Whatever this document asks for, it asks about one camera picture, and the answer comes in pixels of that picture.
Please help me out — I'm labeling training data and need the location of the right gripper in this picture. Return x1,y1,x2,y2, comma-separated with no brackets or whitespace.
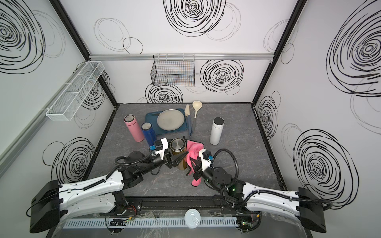
189,156,223,194

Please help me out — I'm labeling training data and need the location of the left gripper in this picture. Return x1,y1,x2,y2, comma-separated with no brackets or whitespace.
140,139,187,177

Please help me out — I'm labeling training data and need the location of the gold thermos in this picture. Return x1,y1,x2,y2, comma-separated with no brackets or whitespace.
170,138,187,171

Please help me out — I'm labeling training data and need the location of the pink microfiber cloth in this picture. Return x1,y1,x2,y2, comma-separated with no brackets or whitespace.
186,140,204,187

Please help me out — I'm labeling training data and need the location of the blue thermos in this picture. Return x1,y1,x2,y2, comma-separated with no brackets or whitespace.
141,122,156,146

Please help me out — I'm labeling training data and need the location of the pink thermos steel lid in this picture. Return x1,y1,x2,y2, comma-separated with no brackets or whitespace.
124,114,144,142

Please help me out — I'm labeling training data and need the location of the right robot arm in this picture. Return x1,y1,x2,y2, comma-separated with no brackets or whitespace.
187,148,333,233

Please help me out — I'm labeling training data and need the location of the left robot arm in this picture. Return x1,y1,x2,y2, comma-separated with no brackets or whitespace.
26,149,188,234

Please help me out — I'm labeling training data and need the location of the white thermos black lid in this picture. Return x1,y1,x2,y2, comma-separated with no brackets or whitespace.
209,117,225,145

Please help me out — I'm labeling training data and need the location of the grey round plate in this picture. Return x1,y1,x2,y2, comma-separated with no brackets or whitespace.
157,109,185,131

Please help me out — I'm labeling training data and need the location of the teal plastic tray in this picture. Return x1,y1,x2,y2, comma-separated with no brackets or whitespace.
145,109,188,135

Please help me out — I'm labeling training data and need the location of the white round cap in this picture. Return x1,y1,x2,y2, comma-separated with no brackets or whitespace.
184,208,201,229

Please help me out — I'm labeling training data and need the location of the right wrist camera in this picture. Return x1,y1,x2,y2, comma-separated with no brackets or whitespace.
198,149,214,172

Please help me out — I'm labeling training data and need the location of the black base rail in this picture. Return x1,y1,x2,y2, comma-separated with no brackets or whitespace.
110,195,263,218

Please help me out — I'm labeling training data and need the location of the cream spatula blue handle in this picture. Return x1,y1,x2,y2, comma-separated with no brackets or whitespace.
185,105,192,137

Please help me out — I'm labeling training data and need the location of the cream ladle grey handle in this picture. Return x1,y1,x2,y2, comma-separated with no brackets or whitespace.
191,101,202,133

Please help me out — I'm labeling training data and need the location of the black wire basket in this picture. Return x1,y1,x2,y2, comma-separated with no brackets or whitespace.
150,59,195,87

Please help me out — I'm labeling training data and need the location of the white slotted cable duct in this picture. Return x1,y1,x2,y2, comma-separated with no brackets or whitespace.
63,217,238,229

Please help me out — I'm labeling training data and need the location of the aluminium wall rail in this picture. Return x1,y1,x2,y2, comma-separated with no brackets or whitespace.
89,53,274,61

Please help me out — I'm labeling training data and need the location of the white wire rack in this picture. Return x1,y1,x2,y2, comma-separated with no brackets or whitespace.
46,61,104,121

